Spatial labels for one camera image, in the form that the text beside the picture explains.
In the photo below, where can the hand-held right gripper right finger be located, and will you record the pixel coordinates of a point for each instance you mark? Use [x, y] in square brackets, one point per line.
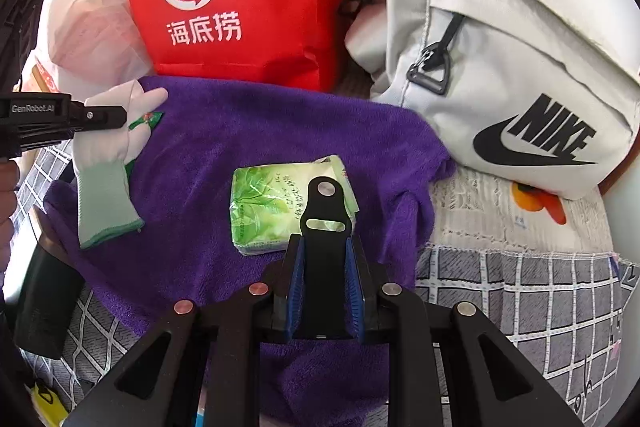
[356, 297]

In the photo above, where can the white plastic shopping bag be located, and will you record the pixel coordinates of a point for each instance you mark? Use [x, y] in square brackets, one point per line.
[95, 32]

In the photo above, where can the white work glove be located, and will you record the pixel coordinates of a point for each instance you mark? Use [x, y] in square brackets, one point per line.
[105, 187]

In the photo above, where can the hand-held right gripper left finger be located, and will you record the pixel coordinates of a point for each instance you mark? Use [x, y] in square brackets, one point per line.
[295, 292]

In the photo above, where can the person's left hand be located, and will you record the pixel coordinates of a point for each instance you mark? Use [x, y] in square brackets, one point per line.
[7, 192]

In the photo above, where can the dark green tin box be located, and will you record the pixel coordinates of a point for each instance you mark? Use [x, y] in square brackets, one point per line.
[45, 302]

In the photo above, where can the green tissue packet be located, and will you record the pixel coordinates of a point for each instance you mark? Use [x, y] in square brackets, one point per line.
[260, 202]

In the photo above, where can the grey waist bag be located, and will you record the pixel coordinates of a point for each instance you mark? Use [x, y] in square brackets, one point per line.
[500, 72]

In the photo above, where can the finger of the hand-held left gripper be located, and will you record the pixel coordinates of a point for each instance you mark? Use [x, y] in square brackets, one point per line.
[100, 117]

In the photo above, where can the purple towel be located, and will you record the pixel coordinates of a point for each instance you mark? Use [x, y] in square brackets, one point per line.
[225, 132]

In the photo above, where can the grey checked blanket with stars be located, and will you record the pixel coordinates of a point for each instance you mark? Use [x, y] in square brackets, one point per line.
[525, 307]

